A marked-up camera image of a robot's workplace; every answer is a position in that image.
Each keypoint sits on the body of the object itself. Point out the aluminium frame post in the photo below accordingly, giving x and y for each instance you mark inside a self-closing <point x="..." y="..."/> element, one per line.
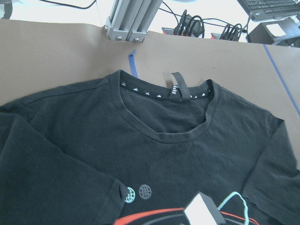
<point x="129" y="20"/>

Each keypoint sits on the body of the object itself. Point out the black graphic t-shirt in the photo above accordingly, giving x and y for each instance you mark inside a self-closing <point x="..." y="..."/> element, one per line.
<point x="118" y="150"/>

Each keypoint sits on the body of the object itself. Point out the black keyboard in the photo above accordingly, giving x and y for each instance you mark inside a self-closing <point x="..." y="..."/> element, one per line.
<point x="270" y="9"/>

